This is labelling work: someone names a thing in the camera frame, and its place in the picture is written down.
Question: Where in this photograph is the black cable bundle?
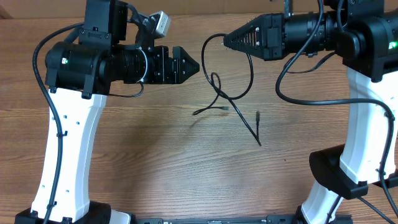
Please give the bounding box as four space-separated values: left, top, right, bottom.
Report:
192 33 262 147

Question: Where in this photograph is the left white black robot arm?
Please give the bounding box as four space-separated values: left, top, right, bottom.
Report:
15 1 200 224

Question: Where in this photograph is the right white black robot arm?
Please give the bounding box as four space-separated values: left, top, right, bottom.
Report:
223 1 397 223

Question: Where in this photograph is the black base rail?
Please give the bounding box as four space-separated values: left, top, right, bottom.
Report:
131 213 306 224

